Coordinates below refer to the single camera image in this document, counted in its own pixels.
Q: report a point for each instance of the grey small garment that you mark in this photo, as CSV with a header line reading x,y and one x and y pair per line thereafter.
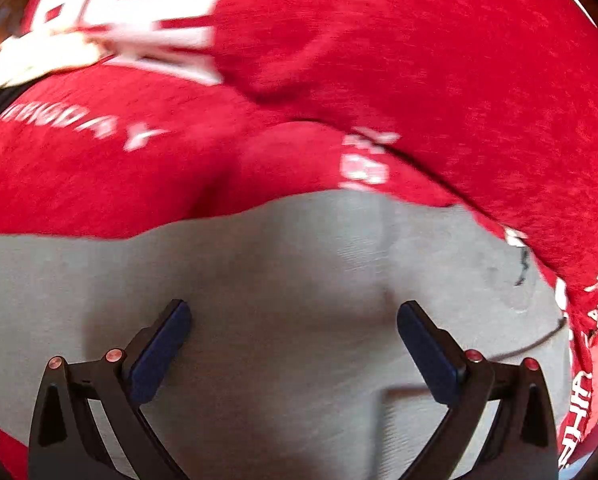
x,y
279,270

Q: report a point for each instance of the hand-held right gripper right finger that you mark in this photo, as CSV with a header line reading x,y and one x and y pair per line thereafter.
x,y
426,350

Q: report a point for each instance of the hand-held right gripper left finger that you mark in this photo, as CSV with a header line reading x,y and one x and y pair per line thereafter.
x,y
160,347

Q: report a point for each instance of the red printed blanket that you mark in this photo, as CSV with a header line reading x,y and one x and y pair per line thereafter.
x,y
429,60

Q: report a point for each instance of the cream cloth piece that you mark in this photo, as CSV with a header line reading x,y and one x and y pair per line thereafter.
x,y
34,62

